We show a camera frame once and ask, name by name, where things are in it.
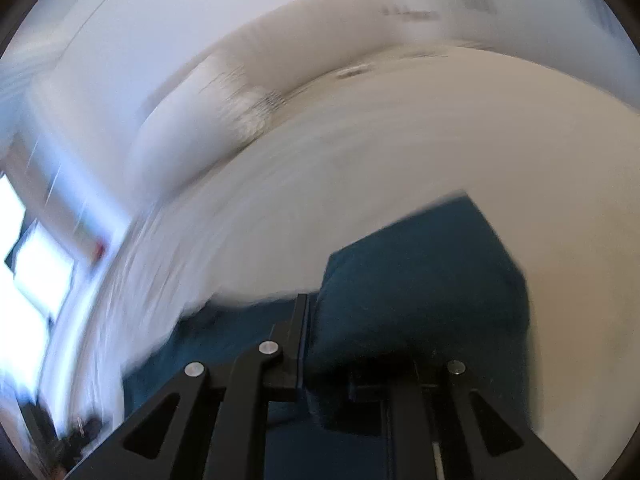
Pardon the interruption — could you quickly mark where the white pillow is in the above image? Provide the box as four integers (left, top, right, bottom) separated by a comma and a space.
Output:
125, 55, 281, 196

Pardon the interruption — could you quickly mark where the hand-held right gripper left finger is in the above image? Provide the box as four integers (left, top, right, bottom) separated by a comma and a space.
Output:
65, 292, 311, 480

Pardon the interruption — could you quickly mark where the teal knit sweater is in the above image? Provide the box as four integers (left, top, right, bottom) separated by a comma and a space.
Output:
122, 191, 532, 480

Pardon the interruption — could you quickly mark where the beige bed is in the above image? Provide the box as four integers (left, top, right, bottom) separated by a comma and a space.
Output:
40, 45, 640, 461

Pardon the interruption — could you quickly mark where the dark object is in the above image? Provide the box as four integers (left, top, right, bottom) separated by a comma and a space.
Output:
22, 400, 108, 476

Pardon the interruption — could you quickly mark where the beige padded headboard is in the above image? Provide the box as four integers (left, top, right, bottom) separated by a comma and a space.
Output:
200, 0, 473, 106

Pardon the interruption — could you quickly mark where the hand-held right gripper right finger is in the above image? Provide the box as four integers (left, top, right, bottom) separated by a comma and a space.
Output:
349, 357, 574, 480

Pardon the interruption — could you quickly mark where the bright window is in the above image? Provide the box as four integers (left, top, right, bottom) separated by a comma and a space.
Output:
0, 172, 77, 322

